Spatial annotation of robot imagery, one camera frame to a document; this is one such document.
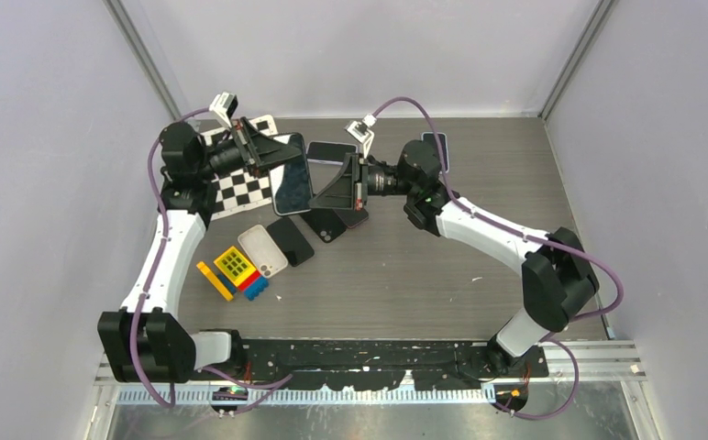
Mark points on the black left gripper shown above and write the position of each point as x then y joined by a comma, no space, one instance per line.
263,150

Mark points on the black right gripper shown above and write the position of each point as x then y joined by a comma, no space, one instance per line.
341,192

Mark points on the black phone case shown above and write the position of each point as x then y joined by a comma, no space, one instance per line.
325,223
352,218

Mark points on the black phone purple edge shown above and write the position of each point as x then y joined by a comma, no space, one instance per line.
291,186

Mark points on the beige phone case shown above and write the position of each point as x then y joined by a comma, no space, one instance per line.
263,252

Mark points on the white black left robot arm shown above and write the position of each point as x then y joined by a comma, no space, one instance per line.
143,340

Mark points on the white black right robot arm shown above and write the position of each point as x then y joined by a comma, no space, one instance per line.
557,281

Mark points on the checkerboard calibration mat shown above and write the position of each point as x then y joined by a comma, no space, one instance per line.
239,191

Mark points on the yellow red blue block house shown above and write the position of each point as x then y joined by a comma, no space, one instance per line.
241,273

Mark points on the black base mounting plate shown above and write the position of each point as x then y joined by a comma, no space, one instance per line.
374,365

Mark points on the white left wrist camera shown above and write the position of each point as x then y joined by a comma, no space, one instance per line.
223,107

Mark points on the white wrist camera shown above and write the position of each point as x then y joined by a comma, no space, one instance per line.
223,107
362,132

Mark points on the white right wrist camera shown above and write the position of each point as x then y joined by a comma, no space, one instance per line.
362,132

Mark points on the aluminium frame rail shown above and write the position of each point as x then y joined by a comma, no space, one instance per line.
574,364

